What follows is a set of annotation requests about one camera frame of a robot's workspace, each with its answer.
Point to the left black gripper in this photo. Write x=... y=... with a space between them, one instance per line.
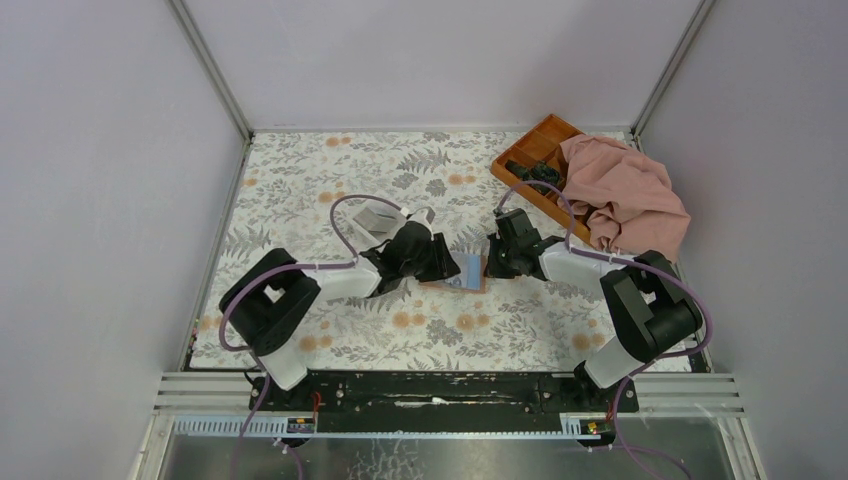
x=442 y=265

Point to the floral table mat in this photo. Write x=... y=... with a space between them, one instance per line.
x=295 y=185

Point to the dark green items in tray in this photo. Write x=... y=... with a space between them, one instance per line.
x=538 y=172

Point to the tan leather card holder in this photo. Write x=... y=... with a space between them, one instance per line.
x=442 y=285

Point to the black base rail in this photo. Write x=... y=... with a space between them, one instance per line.
x=427 y=402

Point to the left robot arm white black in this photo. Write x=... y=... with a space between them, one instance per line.
x=267 y=305

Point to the pink cloth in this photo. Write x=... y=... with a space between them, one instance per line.
x=626 y=197

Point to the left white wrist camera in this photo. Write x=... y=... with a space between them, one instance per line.
x=423 y=216

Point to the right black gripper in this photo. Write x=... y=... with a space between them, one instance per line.
x=494 y=271

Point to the white plastic card box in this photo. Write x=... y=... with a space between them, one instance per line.
x=374 y=222

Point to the orange wooden tray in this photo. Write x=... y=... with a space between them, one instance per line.
x=541 y=145

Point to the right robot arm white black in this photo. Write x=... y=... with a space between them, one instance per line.
x=650 y=309

